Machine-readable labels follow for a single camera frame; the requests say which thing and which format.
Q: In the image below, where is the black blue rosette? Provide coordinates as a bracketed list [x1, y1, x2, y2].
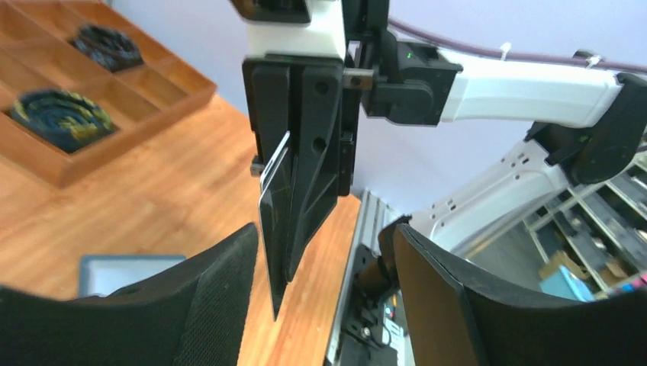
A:
[8, 88, 118, 153]

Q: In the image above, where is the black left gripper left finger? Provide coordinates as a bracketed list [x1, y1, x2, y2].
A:
[1, 223, 258, 365]

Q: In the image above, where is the aluminium frame rail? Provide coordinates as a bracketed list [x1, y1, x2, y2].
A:
[323, 191, 407, 365]

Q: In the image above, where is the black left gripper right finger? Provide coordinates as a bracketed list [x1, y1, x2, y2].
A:
[394, 224, 646, 365]

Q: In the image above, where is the black rosette middle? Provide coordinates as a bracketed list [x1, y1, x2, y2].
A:
[68, 24, 144, 73]

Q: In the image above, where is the black VIP card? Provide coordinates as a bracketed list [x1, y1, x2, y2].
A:
[258, 132, 291, 319]

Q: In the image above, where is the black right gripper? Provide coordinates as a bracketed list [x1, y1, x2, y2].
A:
[242, 28, 400, 282]

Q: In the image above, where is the wooden compartment tray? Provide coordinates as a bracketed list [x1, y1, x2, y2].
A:
[1, 1, 216, 187]

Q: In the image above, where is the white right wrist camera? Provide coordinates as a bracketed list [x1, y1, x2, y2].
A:
[231, 1, 346, 59]

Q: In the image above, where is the blue leather card holder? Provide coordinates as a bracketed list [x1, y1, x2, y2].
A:
[78, 255, 186, 297]

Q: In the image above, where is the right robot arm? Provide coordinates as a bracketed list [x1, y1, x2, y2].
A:
[243, 25, 646, 295]

